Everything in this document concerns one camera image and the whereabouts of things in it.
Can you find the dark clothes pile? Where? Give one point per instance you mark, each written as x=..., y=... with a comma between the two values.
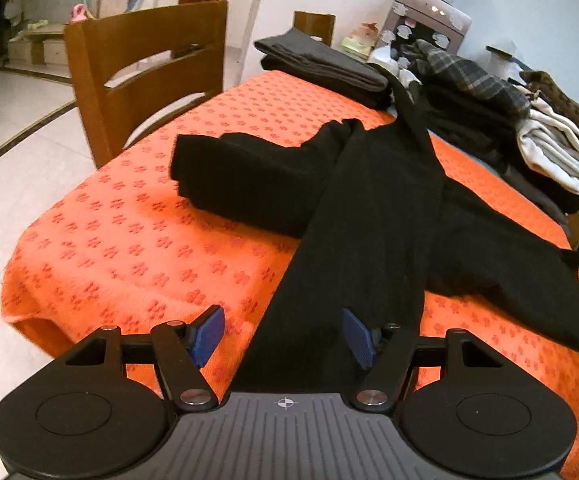
x=479, y=129

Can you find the brown patterned garment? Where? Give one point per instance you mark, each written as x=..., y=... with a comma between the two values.
x=541, y=81

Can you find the folded dark grey clothes stack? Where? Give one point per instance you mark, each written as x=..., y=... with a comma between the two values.
x=299, y=55

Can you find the white tissue box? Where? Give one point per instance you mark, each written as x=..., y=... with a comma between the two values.
x=382, y=57

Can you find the black garment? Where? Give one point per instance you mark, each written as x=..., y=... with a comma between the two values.
x=379, y=224

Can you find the water dispenser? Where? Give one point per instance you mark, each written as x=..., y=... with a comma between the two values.
x=434, y=21

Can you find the wooden chair far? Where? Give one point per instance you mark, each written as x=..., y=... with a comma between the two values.
x=316, y=25

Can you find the white folded garment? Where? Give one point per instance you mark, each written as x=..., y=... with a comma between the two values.
x=549, y=142

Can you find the grey plaid garment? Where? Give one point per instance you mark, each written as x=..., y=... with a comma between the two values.
x=436, y=66

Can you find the pink toy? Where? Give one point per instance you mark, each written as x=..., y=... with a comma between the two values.
x=79, y=13

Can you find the white cabinet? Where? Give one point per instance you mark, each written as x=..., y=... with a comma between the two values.
x=39, y=46

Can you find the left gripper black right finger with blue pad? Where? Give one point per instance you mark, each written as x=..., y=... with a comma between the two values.
x=392, y=356

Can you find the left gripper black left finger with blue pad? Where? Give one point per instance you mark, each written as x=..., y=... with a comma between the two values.
x=178, y=351

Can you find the orange patterned table cloth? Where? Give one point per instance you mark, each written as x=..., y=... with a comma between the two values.
x=124, y=249

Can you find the wooden chair near left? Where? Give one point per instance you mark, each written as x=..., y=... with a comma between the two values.
x=125, y=68

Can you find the yellow box with toy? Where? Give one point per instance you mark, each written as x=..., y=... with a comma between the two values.
x=361, y=41

